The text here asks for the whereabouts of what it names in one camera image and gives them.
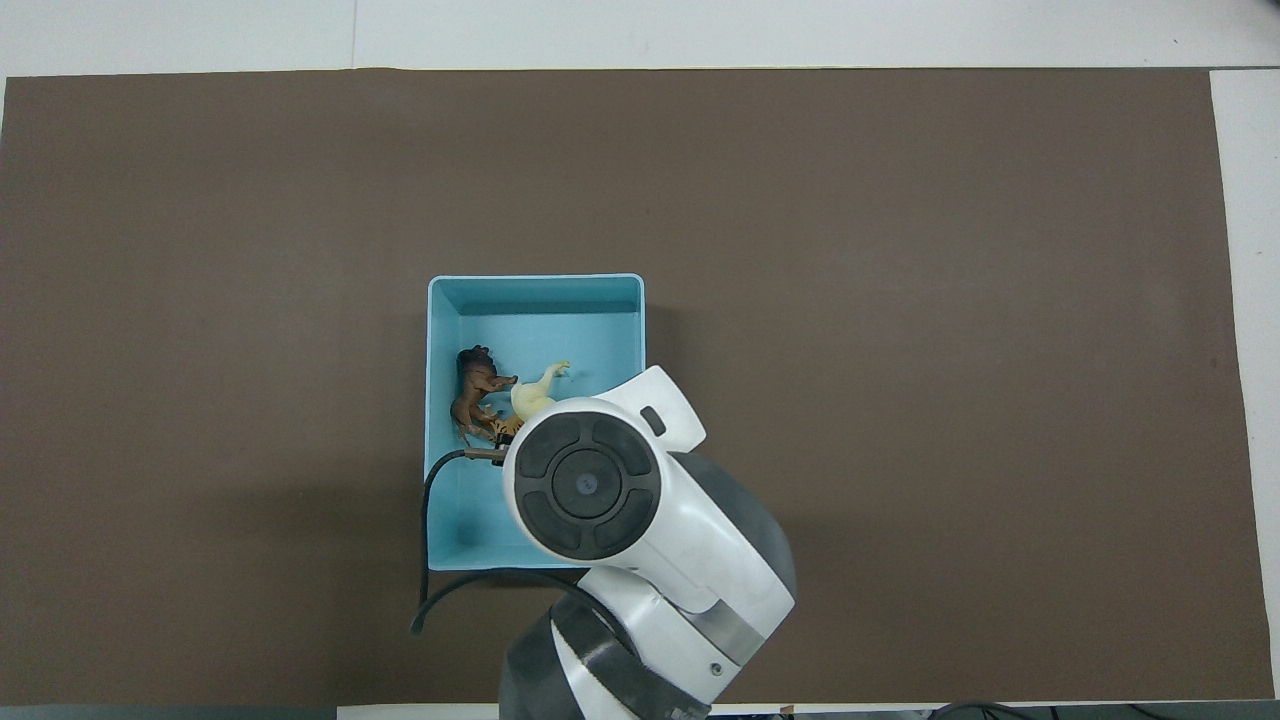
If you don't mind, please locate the cream llama toy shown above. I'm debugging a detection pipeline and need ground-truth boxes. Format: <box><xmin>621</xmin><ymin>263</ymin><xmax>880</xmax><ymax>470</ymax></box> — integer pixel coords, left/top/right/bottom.
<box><xmin>509</xmin><ymin>360</ymin><xmax>573</xmax><ymax>423</ymax></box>

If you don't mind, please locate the brown lion toy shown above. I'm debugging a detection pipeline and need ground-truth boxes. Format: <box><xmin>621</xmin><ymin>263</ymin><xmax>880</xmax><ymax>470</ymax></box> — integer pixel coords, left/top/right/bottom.
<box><xmin>449</xmin><ymin>345</ymin><xmax>519</xmax><ymax>447</ymax></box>

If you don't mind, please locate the light blue storage box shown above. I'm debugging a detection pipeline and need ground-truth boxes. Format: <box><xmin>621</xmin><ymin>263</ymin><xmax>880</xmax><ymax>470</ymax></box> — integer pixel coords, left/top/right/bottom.
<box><xmin>422</xmin><ymin>273</ymin><xmax>650</xmax><ymax>572</ymax></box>

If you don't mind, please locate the brown table mat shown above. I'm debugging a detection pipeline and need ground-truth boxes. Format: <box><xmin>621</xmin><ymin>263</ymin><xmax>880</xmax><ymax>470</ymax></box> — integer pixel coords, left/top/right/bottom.
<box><xmin>0</xmin><ymin>67</ymin><xmax>1273</xmax><ymax>706</ymax></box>

